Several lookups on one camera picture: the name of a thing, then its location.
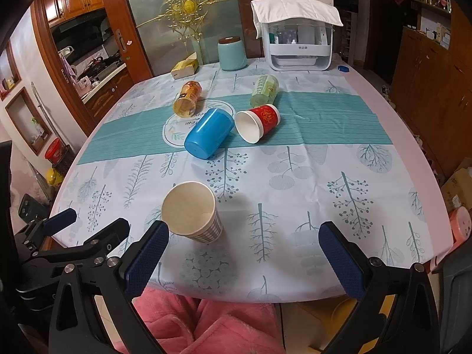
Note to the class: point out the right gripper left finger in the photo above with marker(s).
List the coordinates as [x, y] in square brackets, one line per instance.
[76, 326]

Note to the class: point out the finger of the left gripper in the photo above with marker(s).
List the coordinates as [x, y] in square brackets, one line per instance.
[59, 222]
[106, 240]

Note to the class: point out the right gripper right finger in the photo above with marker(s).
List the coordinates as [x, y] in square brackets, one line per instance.
[395, 307]

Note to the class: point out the checkered paper cup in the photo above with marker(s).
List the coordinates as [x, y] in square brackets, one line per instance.
[189, 210]

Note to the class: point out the blue plastic cup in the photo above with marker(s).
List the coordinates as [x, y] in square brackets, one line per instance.
[209, 133]

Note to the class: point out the orange paper cup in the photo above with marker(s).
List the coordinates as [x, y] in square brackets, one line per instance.
[186, 102]

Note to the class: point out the red paper cup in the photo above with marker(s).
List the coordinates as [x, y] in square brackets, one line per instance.
[253, 124]

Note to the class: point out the green paper cup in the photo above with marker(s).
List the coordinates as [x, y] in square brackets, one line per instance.
[265, 91]

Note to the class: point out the yellow round object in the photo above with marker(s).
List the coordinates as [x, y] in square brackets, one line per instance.
[54, 178]

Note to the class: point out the red lidded container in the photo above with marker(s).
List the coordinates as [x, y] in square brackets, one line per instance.
[55, 151]

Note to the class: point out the pink fleece clothing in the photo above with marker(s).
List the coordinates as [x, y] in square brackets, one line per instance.
[182, 324]

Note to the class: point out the pink round stool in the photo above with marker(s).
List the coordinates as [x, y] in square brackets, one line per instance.
[460, 222]

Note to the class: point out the cardboard box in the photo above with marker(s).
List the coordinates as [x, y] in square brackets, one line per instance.
[456, 192]

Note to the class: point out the yellow tissue box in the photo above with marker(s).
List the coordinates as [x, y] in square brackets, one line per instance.
[185, 68]

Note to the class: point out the wooden side cabinet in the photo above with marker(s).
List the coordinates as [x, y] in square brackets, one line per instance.
[431, 89]

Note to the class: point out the teal canister with brown lid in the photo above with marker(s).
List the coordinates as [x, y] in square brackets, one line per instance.
[231, 53]

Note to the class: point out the gold ornament glass door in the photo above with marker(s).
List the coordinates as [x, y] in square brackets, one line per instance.
[171, 30]

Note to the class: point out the blue bottle cap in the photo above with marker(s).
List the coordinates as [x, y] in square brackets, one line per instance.
[343, 68]

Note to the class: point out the white storage organizer box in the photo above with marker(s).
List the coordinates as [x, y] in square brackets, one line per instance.
[298, 44]

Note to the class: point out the white cloth cover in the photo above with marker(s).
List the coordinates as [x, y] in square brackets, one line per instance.
[272, 11]

